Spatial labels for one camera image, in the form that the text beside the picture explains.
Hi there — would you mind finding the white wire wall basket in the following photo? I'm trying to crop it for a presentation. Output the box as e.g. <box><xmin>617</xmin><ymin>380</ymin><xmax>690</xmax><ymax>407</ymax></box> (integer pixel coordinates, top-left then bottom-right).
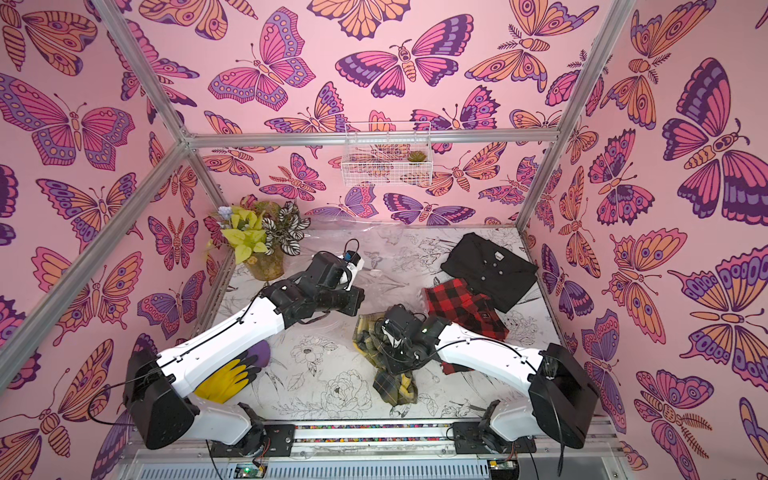
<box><xmin>340</xmin><ymin>120</ymin><xmax>434</xmax><ymax>188</ymax></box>

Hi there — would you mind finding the yellow rubber glove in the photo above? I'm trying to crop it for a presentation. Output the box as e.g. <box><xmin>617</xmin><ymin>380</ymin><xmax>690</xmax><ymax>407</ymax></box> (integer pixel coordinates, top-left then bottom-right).
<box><xmin>195</xmin><ymin>340</ymin><xmax>271</xmax><ymax>404</ymax></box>

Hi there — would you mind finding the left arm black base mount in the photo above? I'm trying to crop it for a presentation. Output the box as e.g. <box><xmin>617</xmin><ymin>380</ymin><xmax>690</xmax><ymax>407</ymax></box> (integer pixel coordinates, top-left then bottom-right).
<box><xmin>209</xmin><ymin>402</ymin><xmax>296</xmax><ymax>458</ymax></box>

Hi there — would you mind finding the black folded shirt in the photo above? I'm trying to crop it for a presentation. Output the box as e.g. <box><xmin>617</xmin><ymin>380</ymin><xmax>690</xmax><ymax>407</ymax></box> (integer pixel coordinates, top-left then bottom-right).
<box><xmin>441</xmin><ymin>232</ymin><xmax>538</xmax><ymax>313</ymax></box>

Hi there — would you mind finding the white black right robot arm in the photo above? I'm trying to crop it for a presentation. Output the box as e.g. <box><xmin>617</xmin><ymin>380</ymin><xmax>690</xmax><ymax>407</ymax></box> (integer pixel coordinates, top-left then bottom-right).
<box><xmin>376</xmin><ymin>305</ymin><xmax>599</xmax><ymax>449</ymax></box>

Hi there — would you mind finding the red black plaid shirt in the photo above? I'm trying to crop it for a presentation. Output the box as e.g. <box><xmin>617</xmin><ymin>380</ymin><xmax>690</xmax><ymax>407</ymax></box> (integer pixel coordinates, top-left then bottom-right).
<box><xmin>423</xmin><ymin>278</ymin><xmax>509</xmax><ymax>341</ymax></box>

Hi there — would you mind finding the small green succulent plant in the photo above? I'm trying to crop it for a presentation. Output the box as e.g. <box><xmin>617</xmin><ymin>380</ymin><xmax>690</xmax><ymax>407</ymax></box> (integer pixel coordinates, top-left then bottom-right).
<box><xmin>407</xmin><ymin>150</ymin><xmax>428</xmax><ymax>163</ymax></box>

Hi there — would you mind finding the aluminium front rail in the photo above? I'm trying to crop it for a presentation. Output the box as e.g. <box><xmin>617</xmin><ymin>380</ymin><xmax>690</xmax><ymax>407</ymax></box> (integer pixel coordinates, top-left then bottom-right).
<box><xmin>126</xmin><ymin>418</ymin><xmax>621</xmax><ymax>462</ymax></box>

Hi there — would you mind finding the clear plastic vacuum bag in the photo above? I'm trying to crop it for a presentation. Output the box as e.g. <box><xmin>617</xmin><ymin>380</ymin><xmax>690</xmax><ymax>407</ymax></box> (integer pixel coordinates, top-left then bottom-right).
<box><xmin>221</xmin><ymin>218</ymin><xmax>517</xmax><ymax>337</ymax></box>

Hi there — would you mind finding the yellow plaid shirt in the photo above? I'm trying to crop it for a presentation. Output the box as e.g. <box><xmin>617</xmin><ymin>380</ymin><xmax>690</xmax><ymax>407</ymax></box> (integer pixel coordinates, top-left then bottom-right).
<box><xmin>352</xmin><ymin>312</ymin><xmax>418</xmax><ymax>407</ymax></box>

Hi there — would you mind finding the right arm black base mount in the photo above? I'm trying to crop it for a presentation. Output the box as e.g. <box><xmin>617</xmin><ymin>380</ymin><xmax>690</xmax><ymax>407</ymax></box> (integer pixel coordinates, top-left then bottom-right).
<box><xmin>446</xmin><ymin>400</ymin><xmax>537</xmax><ymax>454</ymax></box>

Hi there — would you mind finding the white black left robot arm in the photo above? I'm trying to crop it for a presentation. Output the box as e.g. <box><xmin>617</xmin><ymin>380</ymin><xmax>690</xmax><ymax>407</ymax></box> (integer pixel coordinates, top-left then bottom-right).
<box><xmin>123</xmin><ymin>250</ymin><xmax>364</xmax><ymax>456</ymax></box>

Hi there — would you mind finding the potted plant in glass vase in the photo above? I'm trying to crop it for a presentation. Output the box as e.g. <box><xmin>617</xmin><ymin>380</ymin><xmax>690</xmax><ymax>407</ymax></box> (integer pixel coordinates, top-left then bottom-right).
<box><xmin>204</xmin><ymin>194</ymin><xmax>311</xmax><ymax>282</ymax></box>

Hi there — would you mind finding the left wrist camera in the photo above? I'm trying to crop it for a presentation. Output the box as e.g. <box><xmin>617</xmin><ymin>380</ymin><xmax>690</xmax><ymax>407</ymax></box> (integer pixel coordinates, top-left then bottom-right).
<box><xmin>340</xmin><ymin>250</ymin><xmax>365</xmax><ymax>290</ymax></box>

